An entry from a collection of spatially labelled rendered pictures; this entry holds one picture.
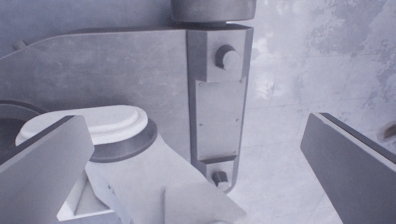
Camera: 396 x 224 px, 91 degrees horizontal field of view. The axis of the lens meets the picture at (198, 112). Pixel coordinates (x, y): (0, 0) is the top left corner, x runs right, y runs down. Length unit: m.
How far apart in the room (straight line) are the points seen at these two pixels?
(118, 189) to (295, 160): 0.90
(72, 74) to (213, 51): 0.30
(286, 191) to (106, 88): 1.02
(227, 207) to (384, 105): 1.07
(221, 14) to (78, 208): 0.48
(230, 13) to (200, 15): 0.06
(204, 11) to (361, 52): 0.69
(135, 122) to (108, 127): 0.04
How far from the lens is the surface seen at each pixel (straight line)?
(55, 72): 0.51
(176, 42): 0.45
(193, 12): 0.44
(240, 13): 0.45
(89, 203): 0.49
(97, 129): 0.36
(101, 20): 0.63
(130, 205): 0.29
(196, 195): 0.26
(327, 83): 0.93
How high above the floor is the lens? 0.61
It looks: 60 degrees down
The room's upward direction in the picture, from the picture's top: 157 degrees clockwise
